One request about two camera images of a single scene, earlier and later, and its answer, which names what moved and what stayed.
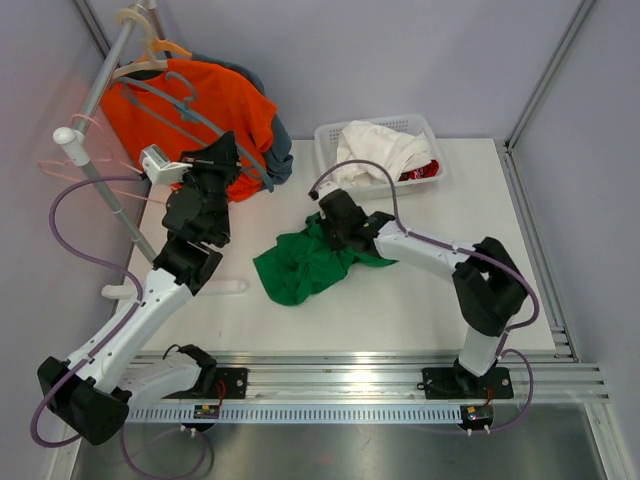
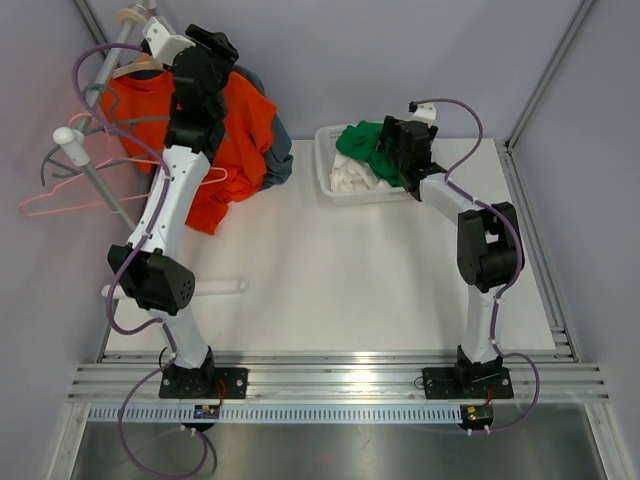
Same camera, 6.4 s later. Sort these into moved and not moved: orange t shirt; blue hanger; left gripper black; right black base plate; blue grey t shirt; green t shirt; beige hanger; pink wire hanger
Moved: pink wire hanger; blue hanger; green t shirt; left gripper black
Not moved: right black base plate; blue grey t shirt; beige hanger; orange t shirt
